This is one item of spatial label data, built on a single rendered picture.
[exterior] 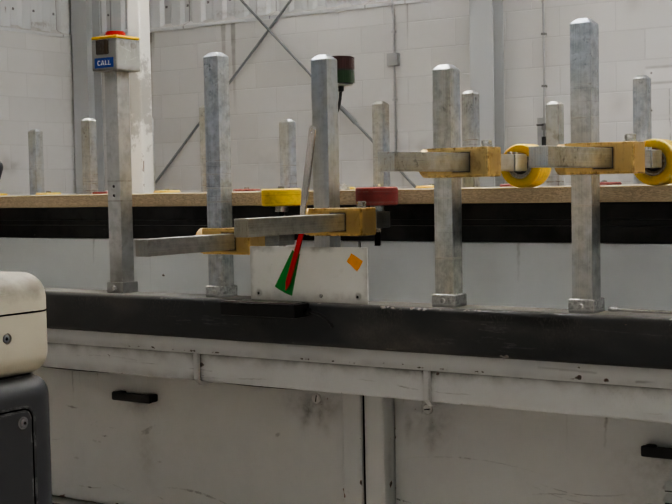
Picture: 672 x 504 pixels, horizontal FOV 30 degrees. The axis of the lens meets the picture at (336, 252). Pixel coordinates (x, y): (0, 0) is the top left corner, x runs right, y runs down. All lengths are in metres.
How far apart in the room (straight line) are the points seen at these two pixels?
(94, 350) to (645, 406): 1.20
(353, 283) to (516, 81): 7.86
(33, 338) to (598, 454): 1.16
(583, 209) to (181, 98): 10.01
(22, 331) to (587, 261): 0.92
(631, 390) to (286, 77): 9.28
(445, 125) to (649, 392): 0.55
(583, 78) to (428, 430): 0.82
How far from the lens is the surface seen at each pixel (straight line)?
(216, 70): 2.42
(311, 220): 2.15
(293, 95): 11.12
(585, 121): 2.03
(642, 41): 9.66
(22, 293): 1.54
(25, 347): 1.55
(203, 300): 2.42
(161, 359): 2.57
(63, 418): 3.12
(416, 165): 1.95
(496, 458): 2.43
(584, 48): 2.04
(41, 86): 12.36
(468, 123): 3.35
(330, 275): 2.26
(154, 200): 2.79
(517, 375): 2.12
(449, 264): 2.14
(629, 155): 1.99
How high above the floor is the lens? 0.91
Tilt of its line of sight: 3 degrees down
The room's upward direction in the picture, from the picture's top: 1 degrees counter-clockwise
